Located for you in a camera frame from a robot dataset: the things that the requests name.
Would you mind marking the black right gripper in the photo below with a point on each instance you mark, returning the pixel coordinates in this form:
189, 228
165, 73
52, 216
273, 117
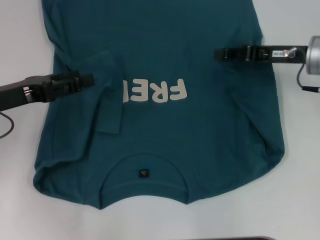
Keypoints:
277, 54

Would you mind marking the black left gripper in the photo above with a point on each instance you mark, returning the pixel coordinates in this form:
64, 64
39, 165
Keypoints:
22, 92

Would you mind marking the teal T-shirt with FREE print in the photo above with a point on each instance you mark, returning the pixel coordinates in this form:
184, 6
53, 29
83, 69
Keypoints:
162, 32

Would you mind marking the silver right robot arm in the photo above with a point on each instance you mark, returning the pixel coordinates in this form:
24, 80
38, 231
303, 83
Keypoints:
313, 55

